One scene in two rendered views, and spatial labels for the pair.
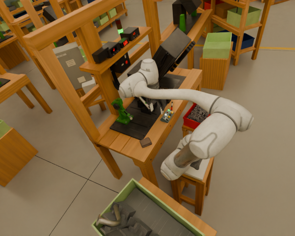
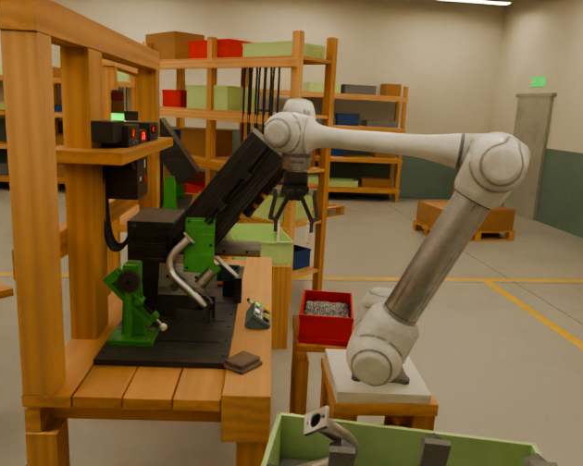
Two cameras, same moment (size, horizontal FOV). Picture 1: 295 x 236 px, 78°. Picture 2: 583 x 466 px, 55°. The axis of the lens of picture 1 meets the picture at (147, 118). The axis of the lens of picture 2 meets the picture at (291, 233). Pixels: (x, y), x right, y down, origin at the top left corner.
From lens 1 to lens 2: 1.23 m
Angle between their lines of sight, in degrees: 48
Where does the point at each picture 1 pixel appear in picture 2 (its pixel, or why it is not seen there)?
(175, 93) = (387, 135)
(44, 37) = (49, 12)
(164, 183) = not seen: outside the picture
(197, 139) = (499, 142)
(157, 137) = (264, 352)
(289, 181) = not seen: outside the picture
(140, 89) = (317, 128)
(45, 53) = (43, 44)
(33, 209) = not seen: outside the picture
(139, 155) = (245, 388)
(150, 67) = (310, 108)
